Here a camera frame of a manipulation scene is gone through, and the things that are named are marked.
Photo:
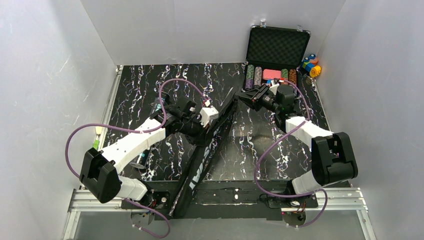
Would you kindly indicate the black shuttlecock tube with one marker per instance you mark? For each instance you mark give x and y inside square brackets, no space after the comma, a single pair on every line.
[141,162]

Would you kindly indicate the black racket bag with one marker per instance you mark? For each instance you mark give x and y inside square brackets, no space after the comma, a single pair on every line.
[206,143]

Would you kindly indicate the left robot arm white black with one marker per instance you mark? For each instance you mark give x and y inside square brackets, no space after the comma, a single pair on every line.
[100,171]

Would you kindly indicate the beige block on rail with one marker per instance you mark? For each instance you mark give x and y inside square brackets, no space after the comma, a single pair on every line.
[98,130]

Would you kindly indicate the pink card deck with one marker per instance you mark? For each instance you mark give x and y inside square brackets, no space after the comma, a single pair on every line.
[270,74]

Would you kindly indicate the black poker chip case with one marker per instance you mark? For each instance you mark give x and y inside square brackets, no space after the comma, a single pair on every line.
[277,49]

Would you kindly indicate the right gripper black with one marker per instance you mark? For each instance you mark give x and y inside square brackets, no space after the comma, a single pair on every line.
[259,98]

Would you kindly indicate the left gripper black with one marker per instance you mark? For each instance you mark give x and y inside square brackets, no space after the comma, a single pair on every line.
[201,129]

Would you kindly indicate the green clip on rail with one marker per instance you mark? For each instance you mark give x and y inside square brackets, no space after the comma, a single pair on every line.
[96,144]

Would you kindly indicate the colourful toy blocks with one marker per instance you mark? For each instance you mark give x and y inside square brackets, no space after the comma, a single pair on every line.
[311,65]

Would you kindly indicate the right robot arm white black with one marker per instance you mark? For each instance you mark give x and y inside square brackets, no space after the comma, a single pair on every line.
[332,155]

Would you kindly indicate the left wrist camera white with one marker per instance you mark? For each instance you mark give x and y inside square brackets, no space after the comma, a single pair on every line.
[208,114]

